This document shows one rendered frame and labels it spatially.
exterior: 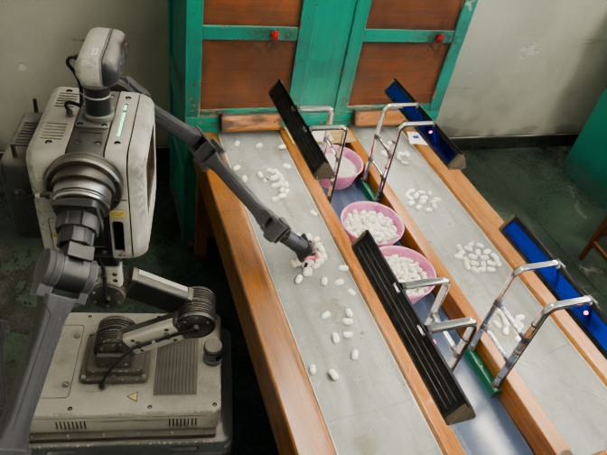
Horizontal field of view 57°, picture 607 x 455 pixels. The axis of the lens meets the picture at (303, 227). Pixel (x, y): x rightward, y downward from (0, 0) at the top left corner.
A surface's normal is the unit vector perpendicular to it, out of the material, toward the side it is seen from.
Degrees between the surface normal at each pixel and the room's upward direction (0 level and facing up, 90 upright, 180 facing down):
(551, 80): 90
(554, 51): 90
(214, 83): 90
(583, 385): 0
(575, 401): 0
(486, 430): 0
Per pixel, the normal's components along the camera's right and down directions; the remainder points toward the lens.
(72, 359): 0.15, -0.74
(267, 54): 0.31, 0.66
